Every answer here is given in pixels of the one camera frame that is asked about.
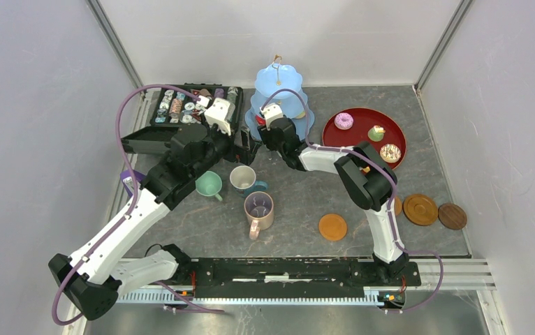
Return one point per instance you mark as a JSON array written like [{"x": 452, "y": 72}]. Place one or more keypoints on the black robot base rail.
[{"x": 340, "y": 281}]

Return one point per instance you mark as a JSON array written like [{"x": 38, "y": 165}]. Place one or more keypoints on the mint green cup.
[{"x": 209, "y": 184}]

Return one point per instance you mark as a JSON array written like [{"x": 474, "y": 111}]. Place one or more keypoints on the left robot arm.
[{"x": 90, "y": 280}]

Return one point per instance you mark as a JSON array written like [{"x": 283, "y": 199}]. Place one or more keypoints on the rose gold marble mug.
[{"x": 259, "y": 209}]

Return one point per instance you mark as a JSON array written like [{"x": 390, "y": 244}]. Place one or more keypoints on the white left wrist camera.
[{"x": 218, "y": 112}]

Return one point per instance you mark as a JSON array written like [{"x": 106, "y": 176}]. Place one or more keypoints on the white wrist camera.
[
  {"x": 271, "y": 113},
  {"x": 218, "y": 112}
]

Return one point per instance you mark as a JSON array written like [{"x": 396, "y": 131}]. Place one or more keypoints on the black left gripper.
[{"x": 244, "y": 153}]

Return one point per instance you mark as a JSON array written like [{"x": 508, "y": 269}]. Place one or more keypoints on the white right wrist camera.
[{"x": 271, "y": 113}]

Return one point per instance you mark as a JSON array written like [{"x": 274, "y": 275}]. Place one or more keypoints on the red frosted donut cake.
[{"x": 259, "y": 120}]

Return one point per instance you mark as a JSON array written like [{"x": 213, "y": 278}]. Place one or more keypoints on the blue three-tier cake stand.
[{"x": 282, "y": 84}]

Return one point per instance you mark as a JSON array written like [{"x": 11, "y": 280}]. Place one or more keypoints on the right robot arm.
[{"x": 369, "y": 181}]

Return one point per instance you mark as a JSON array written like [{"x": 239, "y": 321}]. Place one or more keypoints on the black poker chip case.
[{"x": 167, "y": 110}]

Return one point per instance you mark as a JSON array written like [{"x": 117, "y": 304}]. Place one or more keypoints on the dark brown wooden coaster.
[{"x": 452, "y": 216}]

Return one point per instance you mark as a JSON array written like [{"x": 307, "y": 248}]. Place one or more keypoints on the white chocolate drizzled donut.
[{"x": 390, "y": 153}]

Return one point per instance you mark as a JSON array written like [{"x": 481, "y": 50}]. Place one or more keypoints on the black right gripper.
[{"x": 265, "y": 135}]

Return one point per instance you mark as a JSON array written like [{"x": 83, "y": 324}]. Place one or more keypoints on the light orange wooden coaster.
[{"x": 332, "y": 227}]

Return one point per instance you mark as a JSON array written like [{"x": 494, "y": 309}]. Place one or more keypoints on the green mousse cake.
[{"x": 376, "y": 133}]

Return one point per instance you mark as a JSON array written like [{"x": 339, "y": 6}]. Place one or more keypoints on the tan wooden coaster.
[{"x": 397, "y": 206}]

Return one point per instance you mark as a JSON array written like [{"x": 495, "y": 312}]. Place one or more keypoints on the white mug blue handle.
[{"x": 244, "y": 181}]

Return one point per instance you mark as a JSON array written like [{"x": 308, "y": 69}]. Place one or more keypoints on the purple sprinkled donut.
[{"x": 343, "y": 121}]

